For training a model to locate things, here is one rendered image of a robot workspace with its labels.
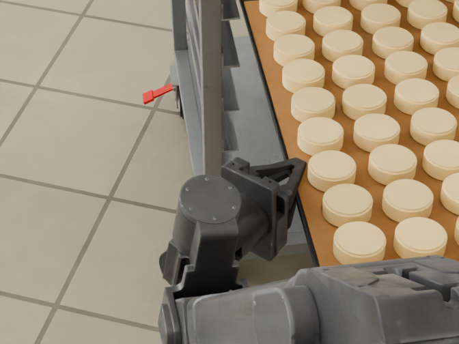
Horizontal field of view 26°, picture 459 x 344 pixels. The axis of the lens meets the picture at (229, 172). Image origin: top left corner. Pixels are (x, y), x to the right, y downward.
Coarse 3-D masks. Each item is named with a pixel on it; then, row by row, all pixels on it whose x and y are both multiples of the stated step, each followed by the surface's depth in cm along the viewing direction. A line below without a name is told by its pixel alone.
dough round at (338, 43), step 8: (336, 32) 123; (344, 32) 123; (352, 32) 123; (328, 40) 121; (336, 40) 121; (344, 40) 121; (352, 40) 121; (360, 40) 121; (328, 48) 120; (336, 48) 120; (344, 48) 120; (352, 48) 120; (360, 48) 121; (328, 56) 121; (336, 56) 120
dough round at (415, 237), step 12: (396, 228) 96; (408, 228) 96; (420, 228) 96; (432, 228) 96; (396, 240) 95; (408, 240) 95; (420, 240) 95; (432, 240) 95; (444, 240) 95; (396, 252) 96; (408, 252) 94; (420, 252) 94; (432, 252) 94; (444, 252) 95
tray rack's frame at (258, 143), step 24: (240, 48) 227; (192, 72) 221; (240, 72) 221; (192, 96) 215; (240, 96) 215; (264, 96) 215; (192, 120) 210; (240, 120) 210; (264, 120) 210; (192, 144) 204; (240, 144) 204; (264, 144) 204; (192, 168) 202; (288, 240) 186
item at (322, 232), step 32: (256, 32) 127; (416, 32) 126; (320, 64) 121; (384, 64) 121; (288, 96) 116; (288, 128) 111; (352, 128) 111; (320, 192) 103; (320, 224) 99; (384, 224) 99; (448, 224) 99; (320, 256) 96; (384, 256) 96; (448, 256) 96
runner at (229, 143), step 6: (198, 0) 196; (198, 6) 194; (198, 12) 188; (198, 18) 187; (198, 24) 189; (222, 114) 172; (228, 114) 172; (222, 120) 171; (228, 120) 171; (222, 126) 170; (228, 126) 170; (222, 132) 165; (228, 132) 169; (234, 132) 169; (222, 138) 164; (228, 138) 168; (234, 138) 168; (222, 144) 164; (228, 144) 167; (234, 144) 167; (222, 150) 165; (228, 150) 166; (234, 150) 166
